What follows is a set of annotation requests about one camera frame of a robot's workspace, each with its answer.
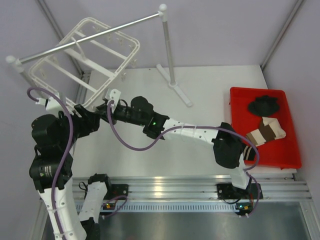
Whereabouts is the white plastic clip hanger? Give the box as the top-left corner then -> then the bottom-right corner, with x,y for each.
28,31 -> 140,110

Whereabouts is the silver clothes rack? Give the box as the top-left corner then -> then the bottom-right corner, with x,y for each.
5,4 -> 193,107

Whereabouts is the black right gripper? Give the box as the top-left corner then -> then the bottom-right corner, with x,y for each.
95,102 -> 147,127

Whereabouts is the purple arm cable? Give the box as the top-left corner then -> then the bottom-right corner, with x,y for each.
106,99 -> 262,218
26,87 -> 76,236

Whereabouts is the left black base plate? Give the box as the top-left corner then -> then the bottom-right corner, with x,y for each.
103,184 -> 129,200

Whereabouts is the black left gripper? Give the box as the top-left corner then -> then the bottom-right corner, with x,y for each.
54,103 -> 101,149

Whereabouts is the brown cream striped sock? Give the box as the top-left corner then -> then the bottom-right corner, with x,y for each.
245,117 -> 287,147

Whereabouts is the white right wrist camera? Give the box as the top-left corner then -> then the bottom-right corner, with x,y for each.
105,88 -> 121,102

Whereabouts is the red plastic tray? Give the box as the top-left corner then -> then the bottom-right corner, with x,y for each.
230,87 -> 302,169

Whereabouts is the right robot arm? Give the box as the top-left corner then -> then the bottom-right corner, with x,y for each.
95,96 -> 257,199

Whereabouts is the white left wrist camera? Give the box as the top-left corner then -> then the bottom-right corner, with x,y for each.
36,92 -> 66,116

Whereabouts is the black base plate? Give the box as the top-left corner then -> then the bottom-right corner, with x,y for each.
103,184 -> 129,200
216,183 -> 263,204

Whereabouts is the black white-striped sock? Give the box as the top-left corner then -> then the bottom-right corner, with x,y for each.
243,145 -> 256,162

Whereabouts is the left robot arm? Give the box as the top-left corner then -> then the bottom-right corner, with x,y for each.
29,104 -> 113,240

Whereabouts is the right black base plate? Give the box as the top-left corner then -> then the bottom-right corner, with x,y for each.
216,183 -> 263,204

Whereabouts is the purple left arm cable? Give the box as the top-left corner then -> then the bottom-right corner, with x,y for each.
26,87 -> 76,236

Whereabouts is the aluminium mounting rail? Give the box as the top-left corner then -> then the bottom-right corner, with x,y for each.
39,174 -> 313,201

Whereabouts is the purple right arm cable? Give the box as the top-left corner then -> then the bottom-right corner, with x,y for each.
106,99 -> 262,218

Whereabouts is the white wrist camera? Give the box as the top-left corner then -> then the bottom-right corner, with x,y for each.
36,92 -> 66,116
105,88 -> 121,102

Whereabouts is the black sock bundle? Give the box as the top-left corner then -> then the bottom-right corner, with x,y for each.
247,95 -> 280,117

